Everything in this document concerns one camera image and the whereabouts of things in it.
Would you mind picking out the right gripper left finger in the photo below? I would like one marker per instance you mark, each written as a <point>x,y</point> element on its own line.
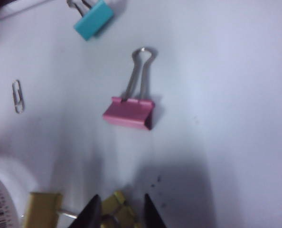
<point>91,216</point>

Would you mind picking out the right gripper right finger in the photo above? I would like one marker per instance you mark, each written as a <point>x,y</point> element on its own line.
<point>151,216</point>

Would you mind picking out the white desk riser board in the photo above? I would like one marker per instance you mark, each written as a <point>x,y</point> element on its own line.
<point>214,83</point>

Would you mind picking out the yellow binder clip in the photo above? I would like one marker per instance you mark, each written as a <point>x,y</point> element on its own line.
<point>42,209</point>
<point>119,209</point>

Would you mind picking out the teal binder clip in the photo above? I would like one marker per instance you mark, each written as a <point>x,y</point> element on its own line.
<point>93,22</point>

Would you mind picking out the pink binder clip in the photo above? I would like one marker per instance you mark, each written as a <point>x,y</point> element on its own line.
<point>128,114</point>

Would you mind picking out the silver paper clip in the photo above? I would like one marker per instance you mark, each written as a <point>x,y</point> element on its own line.
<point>18,97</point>

